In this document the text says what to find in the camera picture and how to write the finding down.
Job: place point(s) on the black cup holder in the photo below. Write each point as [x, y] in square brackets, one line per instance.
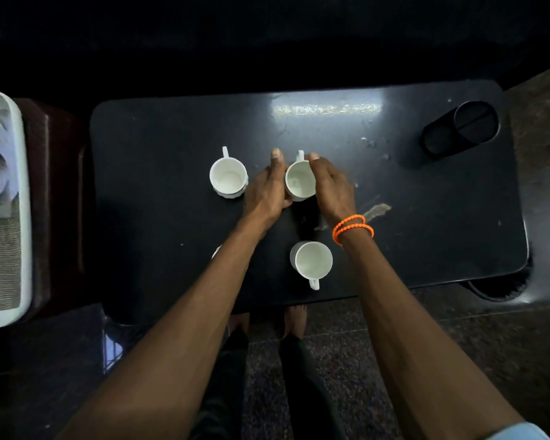
[460, 129]

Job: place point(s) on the person's left foot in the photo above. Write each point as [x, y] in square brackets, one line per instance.
[241, 323]

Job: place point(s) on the leaf print paper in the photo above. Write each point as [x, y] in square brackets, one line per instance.
[2, 146]

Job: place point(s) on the person's right thumb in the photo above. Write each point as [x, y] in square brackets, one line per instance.
[321, 165]

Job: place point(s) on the white ceramic cup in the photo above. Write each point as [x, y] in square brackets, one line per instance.
[228, 176]
[299, 180]
[311, 262]
[216, 252]

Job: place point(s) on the person's foot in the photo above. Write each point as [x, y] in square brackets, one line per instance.
[241, 323]
[295, 320]

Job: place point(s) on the light blue sleeve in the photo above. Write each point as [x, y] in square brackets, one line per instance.
[518, 433]

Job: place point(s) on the person's right foot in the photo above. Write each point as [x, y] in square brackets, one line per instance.
[295, 320]

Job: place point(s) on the person's right hand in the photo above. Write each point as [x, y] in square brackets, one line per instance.
[335, 196]

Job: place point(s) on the beige woven mat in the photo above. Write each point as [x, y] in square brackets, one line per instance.
[1, 261]

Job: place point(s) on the dark brown stool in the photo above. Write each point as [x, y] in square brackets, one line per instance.
[52, 201]

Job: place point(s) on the person's right forearm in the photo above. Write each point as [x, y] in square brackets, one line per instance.
[412, 343]

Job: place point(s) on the person's left hand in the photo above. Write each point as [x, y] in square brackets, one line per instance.
[263, 196]

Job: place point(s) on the person's left thumb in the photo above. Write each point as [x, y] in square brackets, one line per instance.
[277, 167]

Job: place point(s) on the person's left forearm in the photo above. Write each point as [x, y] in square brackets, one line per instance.
[188, 329]

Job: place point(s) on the white plastic tray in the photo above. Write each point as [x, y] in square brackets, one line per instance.
[25, 224]

